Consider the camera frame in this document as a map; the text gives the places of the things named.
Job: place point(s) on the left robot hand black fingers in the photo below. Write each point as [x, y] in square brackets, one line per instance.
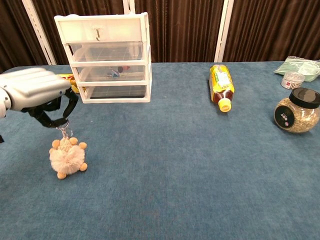
[32, 87]

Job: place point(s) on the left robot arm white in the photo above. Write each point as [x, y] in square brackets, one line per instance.
[3, 105]

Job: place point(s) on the white drawer organizer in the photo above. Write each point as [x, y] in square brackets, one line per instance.
[105, 27]

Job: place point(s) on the yellow snack package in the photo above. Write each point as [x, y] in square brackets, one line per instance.
[73, 83]

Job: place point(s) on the red blue small item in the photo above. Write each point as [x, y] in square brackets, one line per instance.
[117, 71]

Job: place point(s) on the blue felt table mat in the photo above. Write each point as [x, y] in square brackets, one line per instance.
[160, 175]

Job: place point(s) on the dark brown pleated curtain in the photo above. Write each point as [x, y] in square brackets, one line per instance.
[182, 30]

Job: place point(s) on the tea bottle yellow label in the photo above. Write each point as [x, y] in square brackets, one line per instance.
[221, 82]

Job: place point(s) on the small clear plastic container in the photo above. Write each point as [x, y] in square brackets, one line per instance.
[292, 80]

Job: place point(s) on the glass jar black lid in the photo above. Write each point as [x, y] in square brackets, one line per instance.
[295, 117]

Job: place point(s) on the green dustpan in plastic bag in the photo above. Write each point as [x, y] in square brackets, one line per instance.
[302, 66]

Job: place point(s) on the white frame post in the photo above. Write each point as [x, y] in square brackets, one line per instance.
[128, 6]
[223, 30]
[38, 32]

